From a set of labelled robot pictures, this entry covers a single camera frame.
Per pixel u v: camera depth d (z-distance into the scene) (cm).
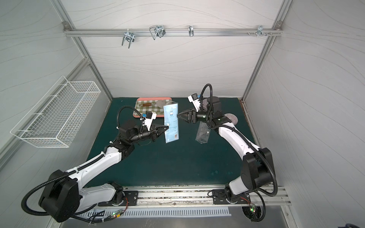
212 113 63
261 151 44
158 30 77
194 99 69
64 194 40
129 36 79
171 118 72
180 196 75
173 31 80
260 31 76
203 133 100
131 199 73
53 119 67
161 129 72
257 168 44
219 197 74
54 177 41
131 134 61
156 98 119
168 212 70
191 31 78
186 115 75
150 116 66
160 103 115
